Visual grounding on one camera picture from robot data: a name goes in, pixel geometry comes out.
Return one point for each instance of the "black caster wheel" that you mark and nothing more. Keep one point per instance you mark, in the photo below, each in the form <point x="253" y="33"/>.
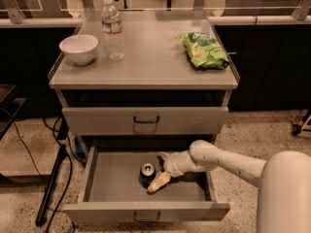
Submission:
<point x="296" y="129"/>

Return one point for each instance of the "blue pepsi can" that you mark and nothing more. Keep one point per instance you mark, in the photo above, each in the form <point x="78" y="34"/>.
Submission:
<point x="147" y="174"/>

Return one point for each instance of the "black table leg base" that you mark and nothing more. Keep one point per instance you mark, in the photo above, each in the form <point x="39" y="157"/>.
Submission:
<point x="41" y="215"/>

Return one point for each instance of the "open grey lower drawer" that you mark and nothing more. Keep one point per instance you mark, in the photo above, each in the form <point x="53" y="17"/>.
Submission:
<point x="111" y="192"/>

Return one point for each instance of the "green chip bag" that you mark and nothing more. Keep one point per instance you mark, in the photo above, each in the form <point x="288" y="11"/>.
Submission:
<point x="204" y="51"/>

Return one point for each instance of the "grey drawer cabinet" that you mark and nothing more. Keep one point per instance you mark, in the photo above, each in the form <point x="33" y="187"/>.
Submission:
<point x="155" y="72"/>

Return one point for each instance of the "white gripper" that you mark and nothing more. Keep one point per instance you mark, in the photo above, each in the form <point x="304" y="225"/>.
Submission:
<point x="171" y="165"/>

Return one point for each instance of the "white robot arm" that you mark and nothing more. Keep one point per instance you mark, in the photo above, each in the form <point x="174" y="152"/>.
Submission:
<point x="283" y="182"/>

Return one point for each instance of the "white bowl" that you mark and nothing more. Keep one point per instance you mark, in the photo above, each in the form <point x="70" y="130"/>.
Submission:
<point x="79" y="49"/>

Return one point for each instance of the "grey upper drawer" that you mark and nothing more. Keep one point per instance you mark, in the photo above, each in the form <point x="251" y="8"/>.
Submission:
<point x="145" y="120"/>

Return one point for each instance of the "clear plastic water bottle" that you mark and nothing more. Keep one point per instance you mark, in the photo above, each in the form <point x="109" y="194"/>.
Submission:
<point x="113" y="40"/>

